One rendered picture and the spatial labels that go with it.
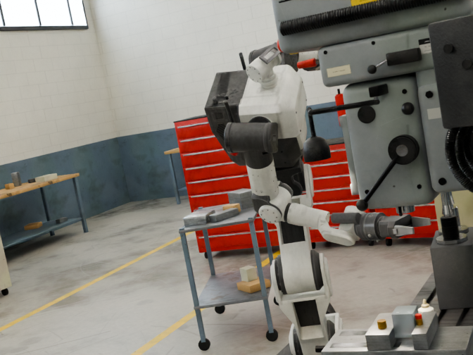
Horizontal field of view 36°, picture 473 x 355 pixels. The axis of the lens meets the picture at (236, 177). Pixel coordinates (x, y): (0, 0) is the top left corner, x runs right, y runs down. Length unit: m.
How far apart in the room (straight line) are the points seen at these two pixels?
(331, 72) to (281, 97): 0.58
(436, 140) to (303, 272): 0.95
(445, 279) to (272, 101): 0.76
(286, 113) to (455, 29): 0.98
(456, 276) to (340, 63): 0.76
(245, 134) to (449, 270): 0.73
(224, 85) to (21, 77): 9.49
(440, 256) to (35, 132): 10.09
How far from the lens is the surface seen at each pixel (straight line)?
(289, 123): 2.39
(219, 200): 7.39
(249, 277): 5.07
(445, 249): 2.21
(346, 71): 1.81
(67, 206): 12.23
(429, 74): 1.77
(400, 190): 1.83
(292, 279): 2.57
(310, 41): 1.83
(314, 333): 2.77
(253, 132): 2.26
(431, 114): 1.76
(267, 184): 2.37
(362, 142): 1.83
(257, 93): 2.42
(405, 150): 1.78
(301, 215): 2.44
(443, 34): 1.49
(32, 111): 11.91
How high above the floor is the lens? 1.67
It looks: 7 degrees down
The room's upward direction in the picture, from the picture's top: 11 degrees counter-clockwise
